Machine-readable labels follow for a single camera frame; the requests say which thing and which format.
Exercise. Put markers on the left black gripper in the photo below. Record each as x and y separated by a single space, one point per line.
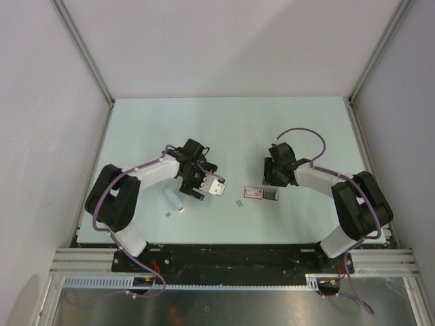
188 188

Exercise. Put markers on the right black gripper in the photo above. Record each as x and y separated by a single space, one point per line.
267 177

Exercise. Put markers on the small light blue stapler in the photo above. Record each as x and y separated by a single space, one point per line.
174 199

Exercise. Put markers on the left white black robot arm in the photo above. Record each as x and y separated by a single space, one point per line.
113 198

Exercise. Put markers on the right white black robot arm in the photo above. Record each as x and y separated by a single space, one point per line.
361 207

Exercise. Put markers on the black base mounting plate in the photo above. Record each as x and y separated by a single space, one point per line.
299 258

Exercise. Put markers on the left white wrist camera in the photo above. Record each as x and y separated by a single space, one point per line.
212 185

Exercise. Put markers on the aluminium frame rail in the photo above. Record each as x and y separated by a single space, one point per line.
366 262

